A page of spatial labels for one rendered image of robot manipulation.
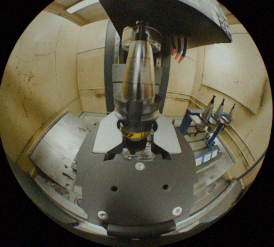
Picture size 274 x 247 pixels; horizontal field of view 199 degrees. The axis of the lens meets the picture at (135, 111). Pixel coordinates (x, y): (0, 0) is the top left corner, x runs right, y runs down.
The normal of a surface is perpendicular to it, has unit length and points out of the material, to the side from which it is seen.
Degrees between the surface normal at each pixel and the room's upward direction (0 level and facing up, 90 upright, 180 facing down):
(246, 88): 90
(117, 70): 90
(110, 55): 90
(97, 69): 90
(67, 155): 24
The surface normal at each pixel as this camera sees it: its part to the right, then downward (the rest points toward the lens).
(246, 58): -1.00, -0.04
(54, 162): 0.46, -0.78
